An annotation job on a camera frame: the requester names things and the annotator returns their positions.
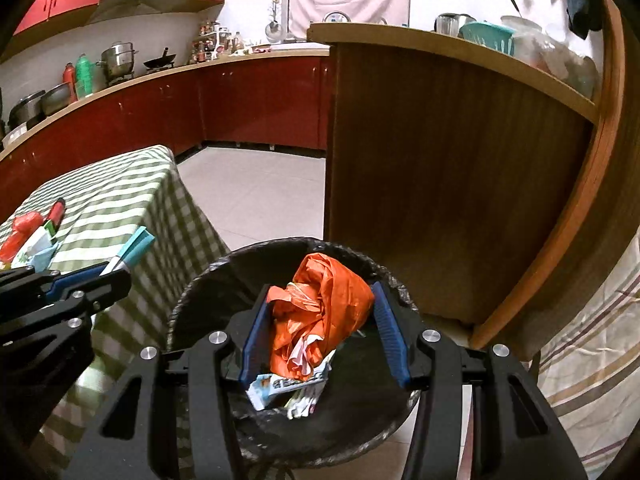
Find pink hanging cloth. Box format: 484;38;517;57
289;0;412;41

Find wooden counter cabinet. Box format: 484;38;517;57
307;22;640;361

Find white bowl with ladle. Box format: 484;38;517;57
500;0;543;36

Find steel kettle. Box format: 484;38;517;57
435;12;476;38

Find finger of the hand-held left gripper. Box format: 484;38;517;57
60;270;132;311
35;264;118;296

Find green checked tablecloth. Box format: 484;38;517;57
0;145;231;480

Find clear plastic bag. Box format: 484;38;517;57
512;30;601;101

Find teal and white card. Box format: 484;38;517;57
100;226;155;276

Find black cooking pot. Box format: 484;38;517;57
7;90;47;128

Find white bag green print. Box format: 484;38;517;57
12;220;56;267

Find red crumpled plastic bag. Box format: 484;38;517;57
0;212;43;261

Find teal plastic basket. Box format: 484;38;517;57
459;21;517;56

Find range hood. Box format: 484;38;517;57
87;0;201;23

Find steel basin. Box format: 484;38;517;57
40;82;71;116

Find black lined trash bin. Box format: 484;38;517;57
167;236;426;468

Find striped beige cloth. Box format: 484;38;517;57
520;232;640;480

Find red and black cylinder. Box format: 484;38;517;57
45;199;66;233

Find red base cabinets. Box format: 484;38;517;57
0;55;333;221

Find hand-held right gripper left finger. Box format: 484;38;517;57
62;284;275;480

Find black wok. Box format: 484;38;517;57
143;47;178;70

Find green thermos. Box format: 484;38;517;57
75;54;96;98

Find hanging steel strainer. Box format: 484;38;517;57
265;2;283;43

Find spice rack with jars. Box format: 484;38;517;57
190;20;236;65

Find red thermos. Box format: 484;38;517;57
62;62;78;103

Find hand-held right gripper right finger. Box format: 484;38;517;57
371;281;588;480

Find white blue printed packet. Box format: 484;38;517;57
247;347;335;411

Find orange plastic bag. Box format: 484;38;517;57
266;253;376;381

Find steel stockpot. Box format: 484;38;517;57
97;42;138;83

